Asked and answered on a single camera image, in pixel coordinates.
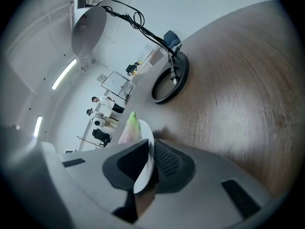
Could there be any long ceiling light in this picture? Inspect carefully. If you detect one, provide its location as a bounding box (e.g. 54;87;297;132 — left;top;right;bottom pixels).
33;115;43;138
51;58;77;91

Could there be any black lamp cable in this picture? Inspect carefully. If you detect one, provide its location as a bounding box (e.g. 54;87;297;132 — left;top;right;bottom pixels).
96;0;181;84

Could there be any black desk lamp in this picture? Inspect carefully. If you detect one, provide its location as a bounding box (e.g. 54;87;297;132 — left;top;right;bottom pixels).
71;0;190;104

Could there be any green and pink object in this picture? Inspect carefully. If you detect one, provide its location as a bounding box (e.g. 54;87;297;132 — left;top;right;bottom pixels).
118;111;143;145

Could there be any white round plate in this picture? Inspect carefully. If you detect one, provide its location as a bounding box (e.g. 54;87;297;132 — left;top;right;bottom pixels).
132;119;155;195

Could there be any small cloth covered table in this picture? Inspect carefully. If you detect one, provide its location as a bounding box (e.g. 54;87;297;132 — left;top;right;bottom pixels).
132;44;165;81

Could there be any blue chair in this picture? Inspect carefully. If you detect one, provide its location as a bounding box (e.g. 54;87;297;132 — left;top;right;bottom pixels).
163;30;181;48

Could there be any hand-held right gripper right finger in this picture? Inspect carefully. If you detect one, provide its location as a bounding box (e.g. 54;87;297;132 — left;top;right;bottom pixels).
153;138;197;195

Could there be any black office chair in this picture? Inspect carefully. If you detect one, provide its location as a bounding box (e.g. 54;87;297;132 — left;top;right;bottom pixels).
91;128;112;148
125;64;138;76

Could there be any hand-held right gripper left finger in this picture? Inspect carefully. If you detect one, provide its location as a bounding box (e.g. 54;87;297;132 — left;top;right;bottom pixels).
102;138;150;191

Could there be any black framed whiteboard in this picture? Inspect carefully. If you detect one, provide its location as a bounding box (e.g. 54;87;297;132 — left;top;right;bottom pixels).
100;71;134;101

